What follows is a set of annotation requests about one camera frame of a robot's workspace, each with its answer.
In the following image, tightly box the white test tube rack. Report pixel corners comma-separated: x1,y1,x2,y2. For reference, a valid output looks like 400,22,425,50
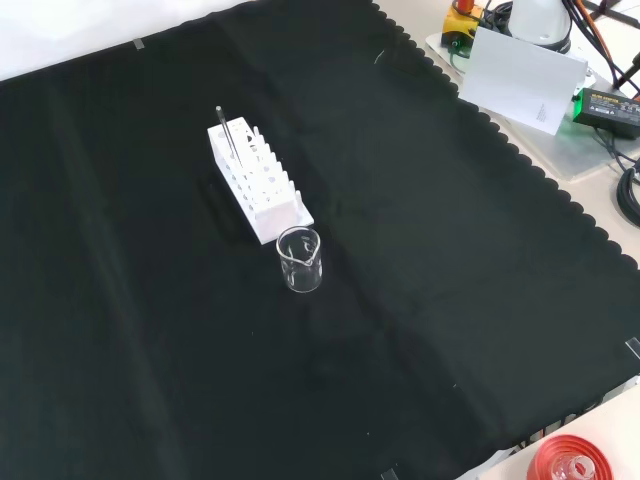
207,116,315,246

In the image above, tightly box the small clear glass beaker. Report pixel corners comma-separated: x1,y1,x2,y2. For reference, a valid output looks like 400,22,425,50
275,225,323,295

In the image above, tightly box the black scalloped bench cloth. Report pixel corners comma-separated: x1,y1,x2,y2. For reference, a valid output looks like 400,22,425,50
0,0,640,480

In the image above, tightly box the yellow stop button box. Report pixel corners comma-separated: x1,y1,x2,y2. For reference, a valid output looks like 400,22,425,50
443,0,484,49

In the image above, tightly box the red ribbed round lid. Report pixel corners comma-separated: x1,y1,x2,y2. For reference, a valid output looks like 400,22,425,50
526,434,614,480

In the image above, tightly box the black power supply box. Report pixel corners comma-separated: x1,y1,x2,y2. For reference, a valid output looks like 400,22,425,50
571,87,640,142

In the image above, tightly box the small clear glass piece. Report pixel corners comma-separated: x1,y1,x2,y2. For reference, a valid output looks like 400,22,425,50
551,455,599,480

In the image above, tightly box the green cable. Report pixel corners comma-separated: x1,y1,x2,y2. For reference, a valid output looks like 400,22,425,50
448,40,470,77

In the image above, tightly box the grey metal base plate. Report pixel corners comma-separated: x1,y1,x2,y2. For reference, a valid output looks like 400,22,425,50
424,28,640,184

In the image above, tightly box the black coiled cable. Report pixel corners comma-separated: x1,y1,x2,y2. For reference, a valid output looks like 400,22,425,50
616,158,640,227

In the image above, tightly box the orange cable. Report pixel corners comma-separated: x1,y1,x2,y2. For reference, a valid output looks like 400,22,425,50
563,0,617,84

